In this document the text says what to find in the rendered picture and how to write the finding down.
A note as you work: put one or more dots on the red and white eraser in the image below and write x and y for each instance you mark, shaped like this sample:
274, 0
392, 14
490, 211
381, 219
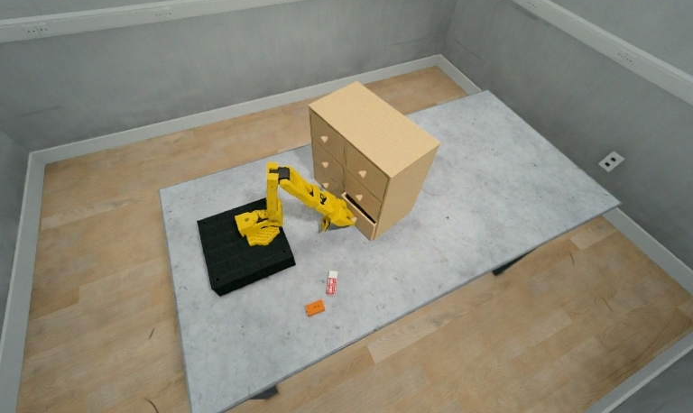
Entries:
332, 282

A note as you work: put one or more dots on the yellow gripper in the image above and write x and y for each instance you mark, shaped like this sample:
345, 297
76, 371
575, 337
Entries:
338, 217

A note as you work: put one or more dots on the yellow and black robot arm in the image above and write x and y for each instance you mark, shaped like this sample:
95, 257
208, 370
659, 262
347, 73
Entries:
285, 176

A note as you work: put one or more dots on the tan wooden chest of drawers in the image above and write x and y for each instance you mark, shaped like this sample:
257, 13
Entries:
393, 143

